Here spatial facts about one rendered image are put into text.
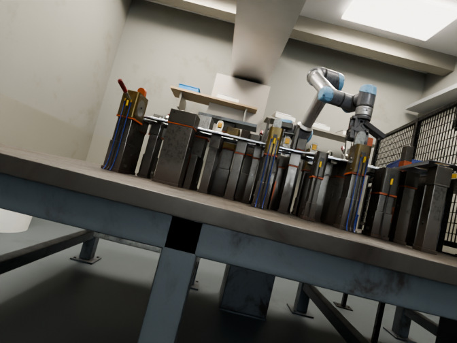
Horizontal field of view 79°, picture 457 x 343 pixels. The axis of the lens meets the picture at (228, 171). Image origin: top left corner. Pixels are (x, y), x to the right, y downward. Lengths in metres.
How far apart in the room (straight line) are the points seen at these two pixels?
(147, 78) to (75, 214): 4.37
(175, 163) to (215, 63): 3.82
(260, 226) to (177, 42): 4.70
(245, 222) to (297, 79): 4.50
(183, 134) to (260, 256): 0.74
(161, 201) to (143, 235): 0.10
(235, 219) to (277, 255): 0.13
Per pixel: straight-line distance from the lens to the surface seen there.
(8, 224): 2.80
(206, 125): 1.55
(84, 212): 0.68
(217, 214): 0.58
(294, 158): 1.34
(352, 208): 1.19
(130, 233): 0.65
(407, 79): 5.78
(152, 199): 0.59
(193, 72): 4.88
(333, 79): 1.87
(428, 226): 1.13
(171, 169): 1.22
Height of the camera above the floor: 0.74
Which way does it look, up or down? 4 degrees up
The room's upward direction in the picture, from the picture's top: 14 degrees clockwise
